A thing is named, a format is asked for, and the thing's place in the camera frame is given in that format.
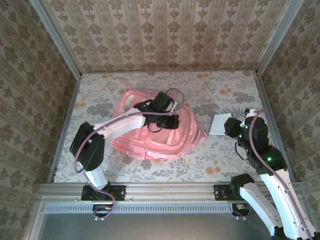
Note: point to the floral tablecloth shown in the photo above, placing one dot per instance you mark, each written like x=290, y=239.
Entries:
x=175, y=170

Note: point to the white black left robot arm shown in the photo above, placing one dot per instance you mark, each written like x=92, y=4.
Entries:
x=87, y=150

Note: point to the grey metal shelf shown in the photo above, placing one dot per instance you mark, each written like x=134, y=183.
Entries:
x=162, y=227

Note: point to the grey white notebook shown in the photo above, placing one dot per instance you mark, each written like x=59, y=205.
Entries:
x=218, y=123

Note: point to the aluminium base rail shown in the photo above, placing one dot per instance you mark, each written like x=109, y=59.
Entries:
x=170, y=192

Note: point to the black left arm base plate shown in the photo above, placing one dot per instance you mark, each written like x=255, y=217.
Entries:
x=120, y=192

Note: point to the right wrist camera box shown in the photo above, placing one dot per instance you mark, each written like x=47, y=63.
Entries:
x=248, y=113

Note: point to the aluminium frame post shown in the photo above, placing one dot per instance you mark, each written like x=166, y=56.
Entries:
x=57, y=37
x=280, y=35

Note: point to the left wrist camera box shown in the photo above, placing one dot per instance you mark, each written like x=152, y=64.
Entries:
x=175, y=105

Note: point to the pink backpack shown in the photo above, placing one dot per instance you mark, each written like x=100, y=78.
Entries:
x=155, y=142

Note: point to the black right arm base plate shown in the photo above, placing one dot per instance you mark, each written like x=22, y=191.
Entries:
x=220, y=193

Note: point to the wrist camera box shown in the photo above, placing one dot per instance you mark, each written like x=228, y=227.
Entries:
x=248, y=113
x=175, y=105

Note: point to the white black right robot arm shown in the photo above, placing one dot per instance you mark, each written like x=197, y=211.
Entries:
x=252, y=200

